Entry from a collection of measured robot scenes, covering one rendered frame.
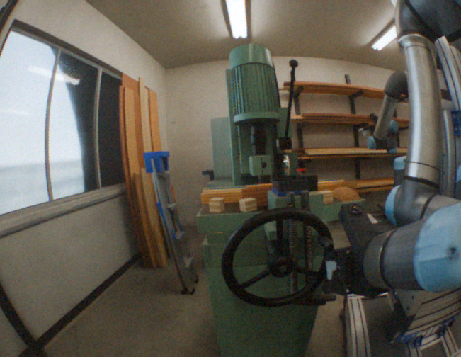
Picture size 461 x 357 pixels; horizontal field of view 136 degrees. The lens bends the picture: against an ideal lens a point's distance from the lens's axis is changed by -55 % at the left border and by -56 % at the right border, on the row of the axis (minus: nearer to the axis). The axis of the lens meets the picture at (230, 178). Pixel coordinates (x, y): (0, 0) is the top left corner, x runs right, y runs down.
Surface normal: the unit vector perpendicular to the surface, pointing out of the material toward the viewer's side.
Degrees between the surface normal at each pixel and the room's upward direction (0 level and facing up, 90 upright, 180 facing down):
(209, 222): 90
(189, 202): 90
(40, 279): 90
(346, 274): 62
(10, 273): 90
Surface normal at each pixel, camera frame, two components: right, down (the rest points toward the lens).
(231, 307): -0.02, 0.11
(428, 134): -0.74, -0.07
